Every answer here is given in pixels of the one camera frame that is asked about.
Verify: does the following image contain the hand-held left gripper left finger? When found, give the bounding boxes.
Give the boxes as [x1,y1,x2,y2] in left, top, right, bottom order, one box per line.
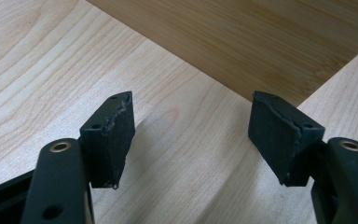
[79,91,136,190]

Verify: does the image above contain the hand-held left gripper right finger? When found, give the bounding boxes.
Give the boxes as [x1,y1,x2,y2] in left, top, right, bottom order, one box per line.
[247,90,326,188]

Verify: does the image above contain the wooden tea box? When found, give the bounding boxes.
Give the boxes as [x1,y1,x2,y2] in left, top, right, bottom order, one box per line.
[85,0,358,107]

